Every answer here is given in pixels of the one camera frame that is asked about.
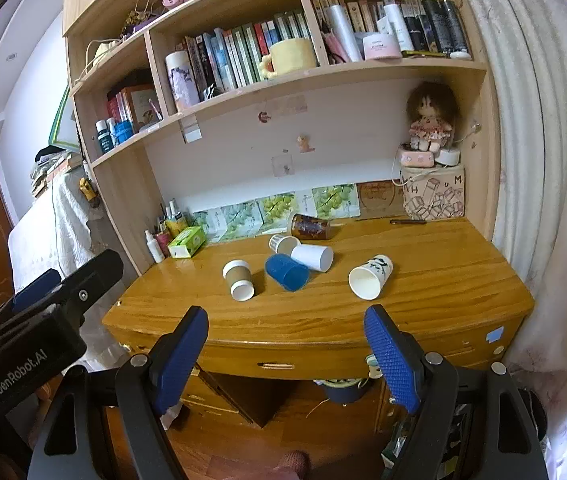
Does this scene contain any leaf print card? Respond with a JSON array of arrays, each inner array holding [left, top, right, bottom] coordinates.
[[221, 200, 265, 239], [192, 206, 225, 242]]

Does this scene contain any brown square board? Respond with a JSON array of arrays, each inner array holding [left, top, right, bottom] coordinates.
[[357, 180, 404, 219]]

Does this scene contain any pink cream jar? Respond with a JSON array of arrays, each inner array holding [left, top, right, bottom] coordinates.
[[362, 32, 403, 61]]

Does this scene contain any black cosmetic bottle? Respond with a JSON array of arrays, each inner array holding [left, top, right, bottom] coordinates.
[[421, 0, 448, 54], [441, 0, 472, 60]]

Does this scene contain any small striped paper cup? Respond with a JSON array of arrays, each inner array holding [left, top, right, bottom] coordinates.
[[269, 234, 300, 256]]

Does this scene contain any dark green bottle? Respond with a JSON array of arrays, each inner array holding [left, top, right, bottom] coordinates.
[[95, 120, 115, 155]]

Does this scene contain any cream tote bag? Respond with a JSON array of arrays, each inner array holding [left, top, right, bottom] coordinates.
[[82, 39, 120, 75]]

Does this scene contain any wooden bookshelf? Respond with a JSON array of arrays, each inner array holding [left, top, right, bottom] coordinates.
[[62, 0, 501, 276]]

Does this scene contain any white cup green print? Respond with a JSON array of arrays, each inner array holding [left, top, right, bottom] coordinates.
[[348, 254, 393, 301]]

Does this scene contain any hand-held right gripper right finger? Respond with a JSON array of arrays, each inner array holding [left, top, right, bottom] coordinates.
[[363, 304, 549, 480]]

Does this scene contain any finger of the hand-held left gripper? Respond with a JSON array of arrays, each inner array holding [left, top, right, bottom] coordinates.
[[0, 268, 62, 341], [52, 248, 125, 326]]

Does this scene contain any white spray bottle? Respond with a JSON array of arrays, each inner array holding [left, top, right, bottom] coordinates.
[[144, 230, 165, 264]]

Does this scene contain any printed cardboard box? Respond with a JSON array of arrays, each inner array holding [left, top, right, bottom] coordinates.
[[401, 162, 465, 220]]

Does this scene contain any dark waste bin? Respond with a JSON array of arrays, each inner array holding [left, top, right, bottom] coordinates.
[[312, 377, 370, 407]]

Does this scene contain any white floral thermos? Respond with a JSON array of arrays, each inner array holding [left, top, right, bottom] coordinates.
[[165, 51, 200, 113]]

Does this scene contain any wooden desk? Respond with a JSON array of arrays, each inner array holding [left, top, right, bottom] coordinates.
[[101, 217, 537, 433]]

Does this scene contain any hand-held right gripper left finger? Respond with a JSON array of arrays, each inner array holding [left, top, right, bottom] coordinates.
[[28, 305, 209, 480]]

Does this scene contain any yellow hanging toy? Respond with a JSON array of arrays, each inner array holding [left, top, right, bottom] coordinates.
[[79, 176, 101, 209]]

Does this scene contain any white floral curtain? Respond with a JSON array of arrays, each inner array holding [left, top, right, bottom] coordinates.
[[449, 0, 567, 480]]

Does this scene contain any white plastic roll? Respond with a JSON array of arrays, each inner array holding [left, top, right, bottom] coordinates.
[[324, 4, 364, 64]]

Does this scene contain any blue plastic cup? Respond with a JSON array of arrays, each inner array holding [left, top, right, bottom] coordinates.
[[264, 253, 309, 292]]

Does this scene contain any dark brown glossy cup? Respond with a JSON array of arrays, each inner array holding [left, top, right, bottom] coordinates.
[[288, 212, 337, 241]]

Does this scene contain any row of green blue books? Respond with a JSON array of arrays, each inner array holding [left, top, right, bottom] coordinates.
[[184, 9, 314, 94]]

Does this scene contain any brown hair rag doll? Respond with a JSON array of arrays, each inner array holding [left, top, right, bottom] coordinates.
[[406, 81, 460, 153]]

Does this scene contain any purple basket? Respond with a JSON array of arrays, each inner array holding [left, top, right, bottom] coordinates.
[[122, 0, 165, 39]]

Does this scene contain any yellow flower handle mug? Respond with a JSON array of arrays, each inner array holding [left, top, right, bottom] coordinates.
[[258, 37, 320, 81]]

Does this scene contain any green tissue box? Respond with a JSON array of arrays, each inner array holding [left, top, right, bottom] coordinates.
[[167, 226, 207, 259]]

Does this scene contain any pink box device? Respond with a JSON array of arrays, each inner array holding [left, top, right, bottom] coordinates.
[[398, 144, 435, 168]]

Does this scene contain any brown sleeve paper cup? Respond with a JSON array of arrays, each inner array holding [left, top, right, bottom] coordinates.
[[222, 259, 256, 303]]

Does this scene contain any row of brown books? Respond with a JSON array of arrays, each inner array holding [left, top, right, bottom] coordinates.
[[312, 0, 444, 36]]

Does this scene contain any white tube bottle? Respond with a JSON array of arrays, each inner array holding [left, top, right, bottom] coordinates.
[[382, 2, 415, 54]]

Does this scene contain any plain white paper cup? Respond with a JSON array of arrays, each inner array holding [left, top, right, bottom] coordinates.
[[290, 244, 335, 273]]

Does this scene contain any green framed board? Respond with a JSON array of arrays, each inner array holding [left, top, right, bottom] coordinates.
[[48, 82, 82, 152]]

